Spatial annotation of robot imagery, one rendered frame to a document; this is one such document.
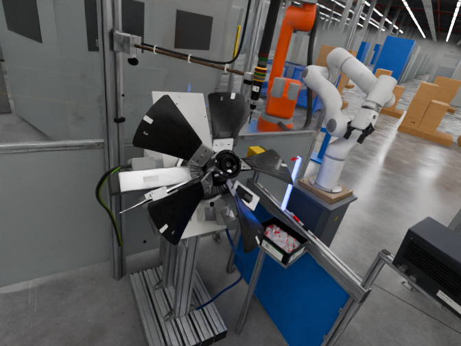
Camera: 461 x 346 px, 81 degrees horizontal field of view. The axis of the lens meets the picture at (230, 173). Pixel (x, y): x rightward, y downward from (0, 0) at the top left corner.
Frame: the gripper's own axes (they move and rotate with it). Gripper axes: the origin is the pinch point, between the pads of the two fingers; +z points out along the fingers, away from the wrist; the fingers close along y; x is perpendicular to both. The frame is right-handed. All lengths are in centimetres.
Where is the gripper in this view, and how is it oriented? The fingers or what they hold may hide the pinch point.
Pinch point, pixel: (352, 139)
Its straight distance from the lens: 146.4
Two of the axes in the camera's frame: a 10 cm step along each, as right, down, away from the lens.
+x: -8.3, -3.4, -4.3
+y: -3.2, -3.4, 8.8
